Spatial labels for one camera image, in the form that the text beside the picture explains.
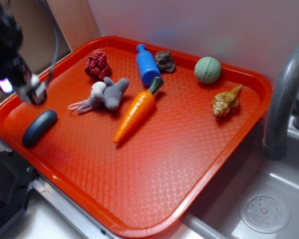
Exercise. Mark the grey toy faucet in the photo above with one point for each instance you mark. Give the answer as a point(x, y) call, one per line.
point(281, 108)

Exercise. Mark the aluminium frame rail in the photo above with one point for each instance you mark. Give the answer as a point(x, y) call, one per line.
point(49, 214)

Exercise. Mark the brown seashell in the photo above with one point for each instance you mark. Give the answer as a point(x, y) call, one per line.
point(226, 102)

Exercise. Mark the grey-brown rock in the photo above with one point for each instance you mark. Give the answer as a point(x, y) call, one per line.
point(165, 61)

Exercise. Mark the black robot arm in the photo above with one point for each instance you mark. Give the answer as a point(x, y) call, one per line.
point(10, 37)

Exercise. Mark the sink drain strainer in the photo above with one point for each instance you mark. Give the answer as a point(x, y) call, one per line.
point(265, 212)

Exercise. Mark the green dimpled ball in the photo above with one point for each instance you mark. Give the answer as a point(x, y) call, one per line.
point(207, 70)

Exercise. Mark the crumpled red cloth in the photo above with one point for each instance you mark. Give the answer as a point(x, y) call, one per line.
point(97, 66)

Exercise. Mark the orange plastic carrot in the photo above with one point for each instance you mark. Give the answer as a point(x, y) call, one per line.
point(138, 110)

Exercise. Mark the red plastic tray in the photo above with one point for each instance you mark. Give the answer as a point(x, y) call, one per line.
point(143, 185)

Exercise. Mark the grey plush bunny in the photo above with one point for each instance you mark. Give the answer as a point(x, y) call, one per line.
point(106, 93)

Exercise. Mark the black metal bracket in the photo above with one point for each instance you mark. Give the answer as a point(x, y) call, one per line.
point(16, 180)

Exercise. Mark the grey toy sink basin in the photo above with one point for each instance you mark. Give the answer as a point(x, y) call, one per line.
point(215, 213)

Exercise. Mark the blue plastic bottle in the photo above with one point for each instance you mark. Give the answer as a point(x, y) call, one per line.
point(146, 65)

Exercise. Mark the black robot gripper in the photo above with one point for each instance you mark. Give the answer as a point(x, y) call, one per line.
point(15, 76)

